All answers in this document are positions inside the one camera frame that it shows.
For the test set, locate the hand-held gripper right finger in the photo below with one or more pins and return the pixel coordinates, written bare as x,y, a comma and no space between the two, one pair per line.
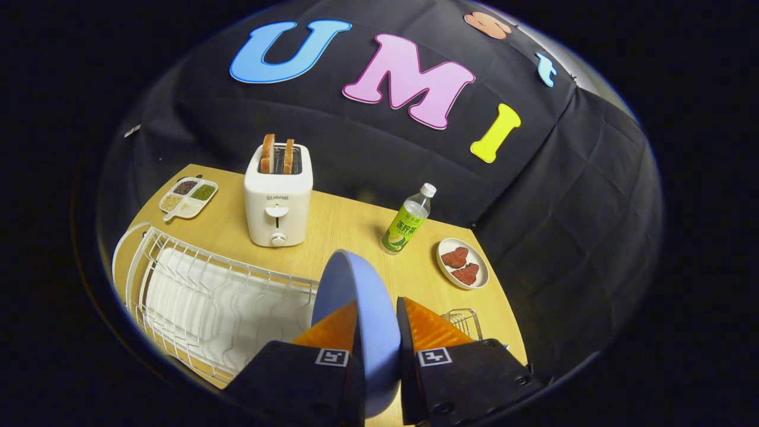
468,379

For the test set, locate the silver clip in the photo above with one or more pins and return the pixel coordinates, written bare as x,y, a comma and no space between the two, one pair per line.
131,130

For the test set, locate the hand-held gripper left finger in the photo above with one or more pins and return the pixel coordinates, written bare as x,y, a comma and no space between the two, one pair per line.
284,379

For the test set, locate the white divided seasoning tray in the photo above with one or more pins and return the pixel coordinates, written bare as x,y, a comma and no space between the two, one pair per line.
188,198

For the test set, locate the red meat piece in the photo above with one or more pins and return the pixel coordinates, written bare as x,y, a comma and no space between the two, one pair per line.
466,274
455,258

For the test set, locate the white plate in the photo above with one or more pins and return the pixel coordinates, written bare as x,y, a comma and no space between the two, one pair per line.
477,264

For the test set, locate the blue plate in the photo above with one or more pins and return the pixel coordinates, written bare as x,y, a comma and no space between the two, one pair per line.
356,284

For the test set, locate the toast slice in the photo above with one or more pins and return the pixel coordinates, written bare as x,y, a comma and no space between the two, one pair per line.
268,153
289,155

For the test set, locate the white toaster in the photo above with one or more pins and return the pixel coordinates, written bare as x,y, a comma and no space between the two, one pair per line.
277,204

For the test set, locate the black backdrop cloth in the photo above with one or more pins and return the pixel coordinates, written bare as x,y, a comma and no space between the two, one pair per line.
356,136

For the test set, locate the green tea bottle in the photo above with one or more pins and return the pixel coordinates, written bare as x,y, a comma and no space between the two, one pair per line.
405,225

